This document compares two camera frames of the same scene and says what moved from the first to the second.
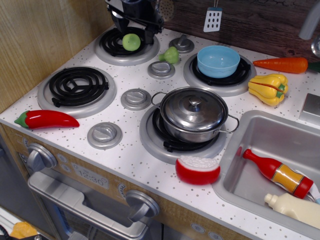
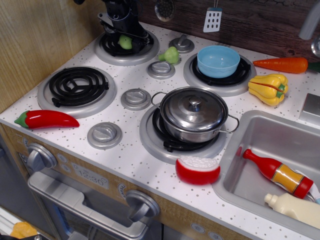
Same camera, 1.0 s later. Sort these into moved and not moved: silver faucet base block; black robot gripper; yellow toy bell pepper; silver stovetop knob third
Moved: black robot gripper
Not moved: silver faucet base block; yellow toy bell pepper; silver stovetop knob third
